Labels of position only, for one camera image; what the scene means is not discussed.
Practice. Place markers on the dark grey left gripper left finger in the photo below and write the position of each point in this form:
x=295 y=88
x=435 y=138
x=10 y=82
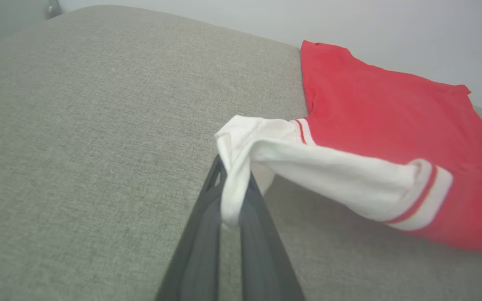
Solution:
x=199 y=251

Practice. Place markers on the red and white t-shirt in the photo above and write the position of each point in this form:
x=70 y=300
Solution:
x=370 y=133

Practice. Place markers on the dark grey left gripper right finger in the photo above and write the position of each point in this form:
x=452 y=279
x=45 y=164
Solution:
x=266 y=259

